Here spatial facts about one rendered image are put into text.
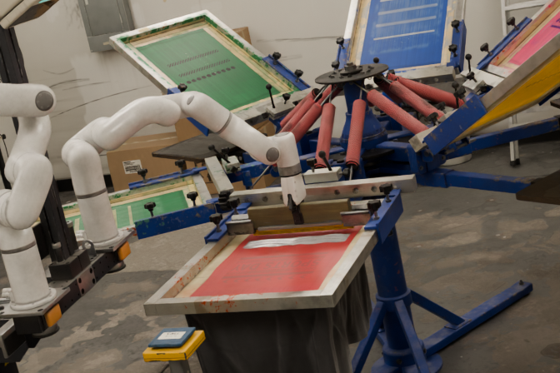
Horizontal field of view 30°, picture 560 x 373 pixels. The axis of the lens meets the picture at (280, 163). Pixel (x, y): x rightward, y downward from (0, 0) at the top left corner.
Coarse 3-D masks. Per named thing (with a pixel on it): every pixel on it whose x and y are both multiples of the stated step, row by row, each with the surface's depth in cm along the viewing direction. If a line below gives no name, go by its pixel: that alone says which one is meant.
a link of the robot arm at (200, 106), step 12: (168, 96) 327; (180, 96) 327; (192, 96) 321; (204, 96) 320; (180, 108) 327; (192, 108) 319; (204, 108) 319; (216, 108) 321; (204, 120) 321; (216, 120) 321
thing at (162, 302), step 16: (224, 240) 346; (368, 240) 314; (208, 256) 334; (352, 256) 302; (192, 272) 323; (336, 272) 293; (352, 272) 296; (160, 288) 310; (176, 288) 312; (336, 288) 282; (144, 304) 300; (160, 304) 298; (176, 304) 296; (192, 304) 294; (208, 304) 292; (224, 304) 290; (240, 304) 289; (256, 304) 287; (272, 304) 285; (288, 304) 284; (304, 304) 282; (320, 304) 280; (336, 304) 280
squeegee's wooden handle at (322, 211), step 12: (300, 204) 339; (312, 204) 337; (324, 204) 336; (336, 204) 334; (348, 204) 334; (252, 216) 346; (264, 216) 344; (276, 216) 343; (288, 216) 341; (312, 216) 338; (324, 216) 337; (336, 216) 336
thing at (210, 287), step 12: (252, 240) 347; (240, 252) 337; (252, 252) 335; (264, 252) 332; (276, 252) 330; (228, 264) 329; (216, 276) 320; (204, 288) 312; (216, 288) 310; (228, 288) 308; (240, 288) 306; (252, 288) 304
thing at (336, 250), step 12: (348, 228) 338; (360, 228) 336; (348, 240) 328; (288, 252) 328; (300, 252) 326; (336, 252) 319; (324, 264) 311; (312, 276) 303; (324, 276) 301; (264, 288) 302; (276, 288) 300; (288, 288) 298; (300, 288) 296; (312, 288) 295
